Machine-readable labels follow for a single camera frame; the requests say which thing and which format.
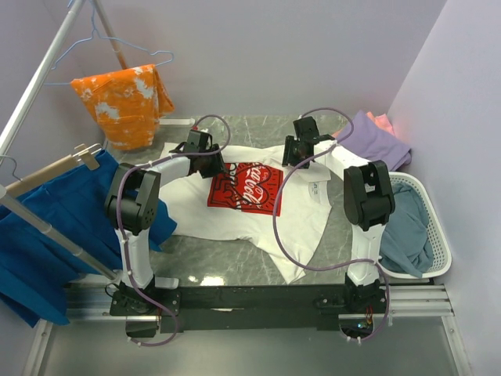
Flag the blue wire hanger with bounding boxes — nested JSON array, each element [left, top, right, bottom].
[[41, 0, 175, 87]]

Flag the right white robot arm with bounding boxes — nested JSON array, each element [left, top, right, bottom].
[[277, 116, 395, 313]]

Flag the wooden clip hanger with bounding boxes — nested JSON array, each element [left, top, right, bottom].
[[6, 143, 103, 197]]

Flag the purple cable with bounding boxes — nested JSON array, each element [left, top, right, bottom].
[[272, 107, 392, 345], [113, 114, 232, 349]]

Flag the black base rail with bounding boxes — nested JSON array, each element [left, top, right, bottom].
[[110, 283, 387, 338]]

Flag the folded purple t-shirt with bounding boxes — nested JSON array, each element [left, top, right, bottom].
[[333, 110, 411, 171]]

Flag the folded pink t-shirt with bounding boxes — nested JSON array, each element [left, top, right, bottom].
[[366, 111, 395, 136]]

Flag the white Coca-Cola t-shirt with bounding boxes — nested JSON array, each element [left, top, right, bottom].
[[160, 146, 331, 284]]

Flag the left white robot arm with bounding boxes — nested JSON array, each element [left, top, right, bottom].
[[105, 130, 228, 315]]

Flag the metal clothes rack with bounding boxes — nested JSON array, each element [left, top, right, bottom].
[[1, 1, 128, 281]]

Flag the blue hanging garment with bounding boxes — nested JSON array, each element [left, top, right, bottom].
[[0, 148, 178, 328]]

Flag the blue-grey garment in basket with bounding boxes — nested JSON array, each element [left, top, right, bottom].
[[380, 183, 434, 278]]

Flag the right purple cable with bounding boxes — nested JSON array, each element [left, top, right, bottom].
[[272, 107, 392, 345]]

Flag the white laundry basket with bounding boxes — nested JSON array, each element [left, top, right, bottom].
[[381, 172, 452, 280]]

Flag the orange white tie-dye garment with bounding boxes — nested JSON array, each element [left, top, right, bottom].
[[70, 64, 175, 150]]

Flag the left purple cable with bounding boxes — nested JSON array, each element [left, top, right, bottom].
[[113, 114, 232, 349]]

